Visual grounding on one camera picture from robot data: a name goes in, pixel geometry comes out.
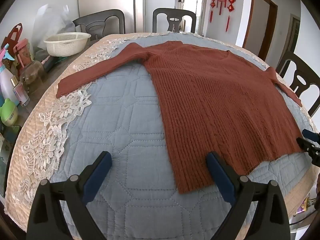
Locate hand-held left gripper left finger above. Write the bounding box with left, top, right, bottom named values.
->
left=26, top=151, right=113, bottom=240

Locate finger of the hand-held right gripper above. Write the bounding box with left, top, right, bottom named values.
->
left=296, top=137, right=320, bottom=167
left=302, top=129, right=320, bottom=145

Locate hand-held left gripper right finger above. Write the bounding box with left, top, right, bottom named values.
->
left=205, top=151, right=292, bottom=240

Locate rust knit sweater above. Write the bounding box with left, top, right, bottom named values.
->
left=56, top=41, right=304, bottom=195

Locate blue quilted lace-trimmed blanket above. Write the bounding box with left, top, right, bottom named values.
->
left=4, top=31, right=320, bottom=240

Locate dark grey plastic chair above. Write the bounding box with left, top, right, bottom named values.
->
left=152, top=8, right=197, bottom=33
left=72, top=9, right=125, bottom=42
left=276, top=51, right=320, bottom=117

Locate dark framed door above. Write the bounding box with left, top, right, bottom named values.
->
left=285, top=14, right=301, bottom=55

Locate green frog jar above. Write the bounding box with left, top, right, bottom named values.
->
left=0, top=98, right=18, bottom=127

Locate small perfume bottle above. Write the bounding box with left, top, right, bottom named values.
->
left=10, top=76, right=30, bottom=107

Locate glass jar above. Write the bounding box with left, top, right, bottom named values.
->
left=19, top=60, right=46, bottom=94

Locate white spray bottle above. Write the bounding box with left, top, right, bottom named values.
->
left=0, top=44, right=20, bottom=107

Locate brown wooden door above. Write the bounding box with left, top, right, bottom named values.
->
left=251, top=0, right=278, bottom=61

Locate white plastic basket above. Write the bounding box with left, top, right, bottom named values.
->
left=44, top=32, right=92, bottom=57

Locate pink cup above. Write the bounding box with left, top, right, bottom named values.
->
left=14, top=39, right=34, bottom=70

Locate clear plastic bag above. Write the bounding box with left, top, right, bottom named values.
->
left=31, top=4, right=77, bottom=60

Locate red paper bag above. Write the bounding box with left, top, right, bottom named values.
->
left=2, top=23, right=24, bottom=53

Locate silver refrigerator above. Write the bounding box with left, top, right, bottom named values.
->
left=133, top=0, right=147, bottom=33

